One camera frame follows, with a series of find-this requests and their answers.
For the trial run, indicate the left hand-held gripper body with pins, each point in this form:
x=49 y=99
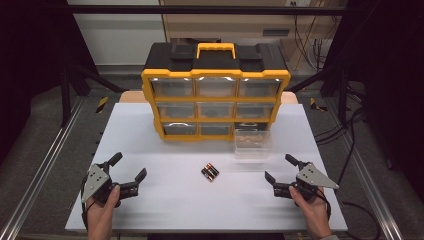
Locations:
x=97 y=182

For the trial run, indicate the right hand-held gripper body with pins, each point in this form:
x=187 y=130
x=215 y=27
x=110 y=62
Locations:
x=313 y=178

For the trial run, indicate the clear plastic drawer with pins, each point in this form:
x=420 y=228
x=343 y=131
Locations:
x=252 y=145

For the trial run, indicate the black orange battery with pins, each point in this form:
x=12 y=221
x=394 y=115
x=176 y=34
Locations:
x=213 y=169
x=210 y=172
x=207 y=174

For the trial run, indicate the yellow black drawer organizer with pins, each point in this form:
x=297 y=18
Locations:
x=216 y=93

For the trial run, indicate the person's left hand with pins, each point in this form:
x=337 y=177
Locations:
x=101 y=215

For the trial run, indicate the person's right hand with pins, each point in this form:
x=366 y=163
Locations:
x=311 y=216

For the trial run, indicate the black metal stand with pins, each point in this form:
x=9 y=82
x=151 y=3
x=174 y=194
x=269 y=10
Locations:
x=65 y=96
x=341 y=96

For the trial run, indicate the white cabinet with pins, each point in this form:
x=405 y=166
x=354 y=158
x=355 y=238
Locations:
x=116 y=36

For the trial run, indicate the light wooden desk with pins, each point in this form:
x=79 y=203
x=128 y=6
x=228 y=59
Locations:
x=233 y=28

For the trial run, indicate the aluminium floor rail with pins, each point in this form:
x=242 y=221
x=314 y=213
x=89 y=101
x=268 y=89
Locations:
x=366 y=173
x=43 y=166

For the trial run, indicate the black horizontal frame bar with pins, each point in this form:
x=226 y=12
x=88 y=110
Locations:
x=133 y=9

